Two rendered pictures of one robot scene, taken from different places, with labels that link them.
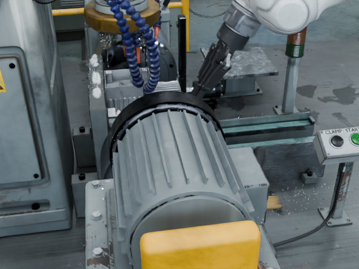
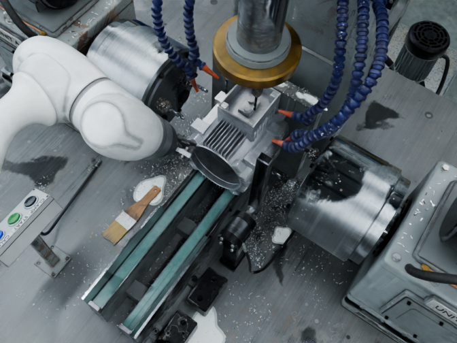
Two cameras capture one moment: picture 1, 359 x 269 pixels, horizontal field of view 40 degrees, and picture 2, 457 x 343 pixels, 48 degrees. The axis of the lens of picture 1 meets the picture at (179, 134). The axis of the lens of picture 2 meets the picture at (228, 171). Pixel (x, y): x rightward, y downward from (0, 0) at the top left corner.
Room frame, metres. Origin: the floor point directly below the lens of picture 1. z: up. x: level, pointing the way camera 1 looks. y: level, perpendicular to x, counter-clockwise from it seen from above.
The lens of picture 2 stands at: (1.55, -0.44, 2.12)
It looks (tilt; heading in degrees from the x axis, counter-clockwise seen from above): 62 degrees down; 128
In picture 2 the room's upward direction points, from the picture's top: 5 degrees clockwise
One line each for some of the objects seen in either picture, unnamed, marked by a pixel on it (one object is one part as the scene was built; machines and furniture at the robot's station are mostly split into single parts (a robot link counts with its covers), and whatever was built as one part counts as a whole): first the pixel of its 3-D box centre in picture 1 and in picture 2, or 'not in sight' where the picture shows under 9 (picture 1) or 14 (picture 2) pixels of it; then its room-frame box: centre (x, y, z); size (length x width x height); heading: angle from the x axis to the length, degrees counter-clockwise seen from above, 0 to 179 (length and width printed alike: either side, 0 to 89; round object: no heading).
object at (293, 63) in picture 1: (293, 59); not in sight; (1.53, -0.39, 1.01); 0.08 x 0.08 x 0.42; 9
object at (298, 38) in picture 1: (296, 34); not in sight; (1.53, -0.39, 1.10); 0.06 x 0.06 x 0.04
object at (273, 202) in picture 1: (244, 204); (133, 213); (1.03, -0.18, 0.80); 0.21 x 0.05 x 0.01; 95
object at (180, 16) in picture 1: (182, 58); (258, 186); (1.30, -0.01, 1.12); 0.04 x 0.03 x 0.26; 99
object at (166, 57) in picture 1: (134, 59); (355, 205); (1.48, 0.15, 1.04); 0.41 x 0.25 x 0.25; 9
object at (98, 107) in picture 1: (89, 136); (268, 107); (1.13, 0.25, 0.97); 0.30 x 0.11 x 0.34; 9
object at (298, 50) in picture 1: (295, 47); not in sight; (1.53, -0.39, 1.05); 0.06 x 0.06 x 0.04
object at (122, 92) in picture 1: (128, 89); (248, 108); (1.14, 0.13, 1.11); 0.12 x 0.11 x 0.07; 98
